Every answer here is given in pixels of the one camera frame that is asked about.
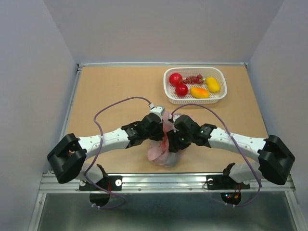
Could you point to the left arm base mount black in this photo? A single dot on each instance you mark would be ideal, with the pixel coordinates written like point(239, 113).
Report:
point(108, 182)

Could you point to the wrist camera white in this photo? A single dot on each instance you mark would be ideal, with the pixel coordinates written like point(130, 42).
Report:
point(172, 118)
point(157, 110)

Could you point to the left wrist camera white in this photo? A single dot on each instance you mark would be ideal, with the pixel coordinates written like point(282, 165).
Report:
point(157, 110)

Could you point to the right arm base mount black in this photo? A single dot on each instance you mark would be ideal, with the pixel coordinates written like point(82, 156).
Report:
point(223, 181)

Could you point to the red grape bunch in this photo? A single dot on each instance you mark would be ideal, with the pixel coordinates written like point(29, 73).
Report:
point(198, 79)

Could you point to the yellow lemon fruit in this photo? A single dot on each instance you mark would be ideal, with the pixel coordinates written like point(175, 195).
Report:
point(212, 84)

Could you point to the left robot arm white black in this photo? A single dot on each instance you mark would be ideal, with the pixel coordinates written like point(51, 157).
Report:
point(67, 158)

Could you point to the pink plastic bag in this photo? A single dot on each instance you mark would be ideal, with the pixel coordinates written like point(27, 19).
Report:
point(158, 152)

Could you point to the white plastic basket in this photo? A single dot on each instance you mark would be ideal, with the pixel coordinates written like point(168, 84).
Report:
point(193, 71)

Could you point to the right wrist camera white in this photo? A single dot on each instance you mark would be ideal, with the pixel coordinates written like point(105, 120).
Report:
point(172, 118)

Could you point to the red apple lower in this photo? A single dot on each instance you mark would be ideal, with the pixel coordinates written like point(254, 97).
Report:
point(181, 90)

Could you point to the red apple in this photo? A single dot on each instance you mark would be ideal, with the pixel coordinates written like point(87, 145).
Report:
point(175, 79)
point(181, 90)

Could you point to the orange yellow mango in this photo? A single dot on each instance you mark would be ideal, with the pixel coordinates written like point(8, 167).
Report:
point(199, 93)

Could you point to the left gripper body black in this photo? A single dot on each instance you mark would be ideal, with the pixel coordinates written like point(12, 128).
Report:
point(156, 134)

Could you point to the red apple upper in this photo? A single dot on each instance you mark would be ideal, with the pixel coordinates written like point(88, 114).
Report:
point(175, 79)

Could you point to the aluminium front rail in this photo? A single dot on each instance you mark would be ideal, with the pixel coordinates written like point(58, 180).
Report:
point(137, 183)

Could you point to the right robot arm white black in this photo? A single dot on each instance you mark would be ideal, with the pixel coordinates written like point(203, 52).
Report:
point(271, 159)

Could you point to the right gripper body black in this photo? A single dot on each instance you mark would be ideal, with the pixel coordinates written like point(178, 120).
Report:
point(185, 139)

